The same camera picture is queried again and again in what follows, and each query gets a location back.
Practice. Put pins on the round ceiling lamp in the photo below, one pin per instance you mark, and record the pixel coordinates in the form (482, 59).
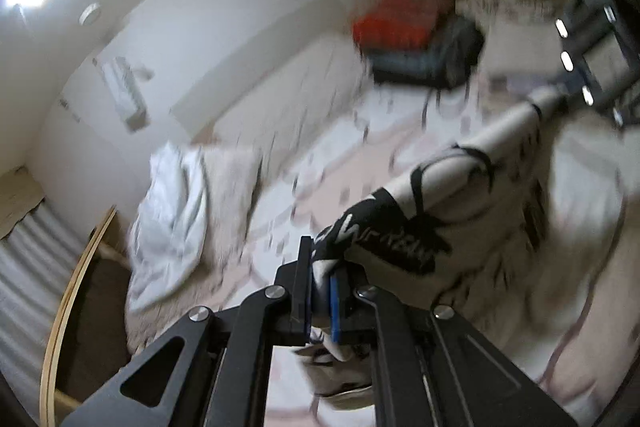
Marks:
(90, 13)

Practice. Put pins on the white striped curtain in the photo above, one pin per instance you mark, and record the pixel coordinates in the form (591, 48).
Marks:
(30, 267)

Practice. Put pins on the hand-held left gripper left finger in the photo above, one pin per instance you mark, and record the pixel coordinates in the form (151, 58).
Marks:
(294, 307)

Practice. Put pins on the bed with patterned sheet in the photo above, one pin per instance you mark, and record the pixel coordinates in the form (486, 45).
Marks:
(325, 147)

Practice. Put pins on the curved wooden frame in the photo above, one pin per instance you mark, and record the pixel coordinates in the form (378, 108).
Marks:
(70, 302)

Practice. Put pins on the blue cloth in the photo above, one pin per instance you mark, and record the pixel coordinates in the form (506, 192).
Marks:
(400, 63)

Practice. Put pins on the white duvet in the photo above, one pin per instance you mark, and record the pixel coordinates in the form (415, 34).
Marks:
(170, 217)

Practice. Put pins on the beige fuzzy blanket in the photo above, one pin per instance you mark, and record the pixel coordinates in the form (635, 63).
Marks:
(227, 202)

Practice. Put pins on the white air conditioner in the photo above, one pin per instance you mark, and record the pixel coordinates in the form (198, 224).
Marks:
(122, 89)

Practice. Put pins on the white shirt with black print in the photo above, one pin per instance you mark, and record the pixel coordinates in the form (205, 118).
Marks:
(480, 227)

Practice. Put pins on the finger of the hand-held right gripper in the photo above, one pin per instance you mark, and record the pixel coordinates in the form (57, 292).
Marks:
(602, 93)
(590, 27)

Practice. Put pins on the red cloth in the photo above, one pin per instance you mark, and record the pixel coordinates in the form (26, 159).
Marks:
(395, 19)

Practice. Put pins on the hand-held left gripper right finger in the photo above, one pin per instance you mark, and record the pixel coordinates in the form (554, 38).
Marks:
(336, 307)

